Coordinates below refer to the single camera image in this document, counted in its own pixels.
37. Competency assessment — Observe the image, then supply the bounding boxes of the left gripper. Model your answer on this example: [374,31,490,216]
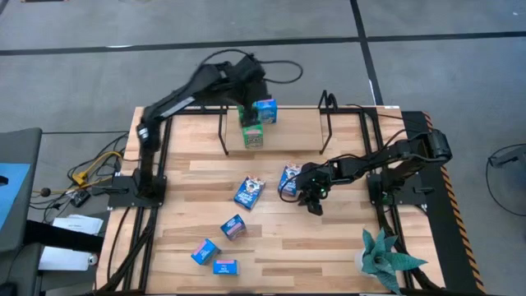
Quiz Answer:
[236,55,269,127]

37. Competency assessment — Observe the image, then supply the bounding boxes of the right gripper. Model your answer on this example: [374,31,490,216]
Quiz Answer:
[296,162,335,217]

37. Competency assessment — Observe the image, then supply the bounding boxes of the Rice Krispies cereal box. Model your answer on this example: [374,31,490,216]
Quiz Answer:
[212,258,239,276]
[190,238,222,266]
[254,98,279,126]

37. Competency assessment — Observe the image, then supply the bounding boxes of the Frosted Flakes cereal box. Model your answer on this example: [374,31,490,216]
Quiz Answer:
[219,213,247,241]
[233,174,266,211]
[278,163,303,197]

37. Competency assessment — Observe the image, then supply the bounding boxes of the wooden shelf black legs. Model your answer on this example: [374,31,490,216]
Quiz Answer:
[216,89,339,156]

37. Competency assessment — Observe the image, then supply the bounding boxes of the white paper stack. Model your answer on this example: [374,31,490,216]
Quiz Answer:
[52,214,104,237]

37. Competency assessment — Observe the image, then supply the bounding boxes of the white plant pot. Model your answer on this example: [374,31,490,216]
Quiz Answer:
[353,247,373,275]

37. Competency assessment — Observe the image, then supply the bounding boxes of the teal artificial succulent plant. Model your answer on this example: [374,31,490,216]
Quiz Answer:
[360,228,428,296]

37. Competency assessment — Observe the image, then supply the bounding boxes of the black hazard-striped floor mat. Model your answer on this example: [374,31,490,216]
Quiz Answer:
[400,109,488,296]

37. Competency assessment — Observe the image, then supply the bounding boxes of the black power adapter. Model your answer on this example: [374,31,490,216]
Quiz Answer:
[68,190,91,209]

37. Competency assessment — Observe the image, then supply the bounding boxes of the grey stand foot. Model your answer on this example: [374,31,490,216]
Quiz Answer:
[488,144,526,169]

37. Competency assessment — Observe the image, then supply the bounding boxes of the black bar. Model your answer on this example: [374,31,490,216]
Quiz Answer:
[24,220,104,254]

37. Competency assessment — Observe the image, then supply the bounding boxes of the grey cabinet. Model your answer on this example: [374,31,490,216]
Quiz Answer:
[0,127,44,254]

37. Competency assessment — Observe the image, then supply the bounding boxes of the blue sheet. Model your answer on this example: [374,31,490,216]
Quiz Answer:
[0,163,32,232]

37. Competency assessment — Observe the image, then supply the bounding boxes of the black aluminium table frame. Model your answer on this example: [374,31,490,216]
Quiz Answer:
[96,105,443,296]

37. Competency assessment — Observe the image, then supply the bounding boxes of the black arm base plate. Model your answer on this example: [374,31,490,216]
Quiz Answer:
[367,171,435,206]
[92,174,168,209]

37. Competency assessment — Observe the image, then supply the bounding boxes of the yellow power cable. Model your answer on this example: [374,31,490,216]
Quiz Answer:
[72,150,124,188]

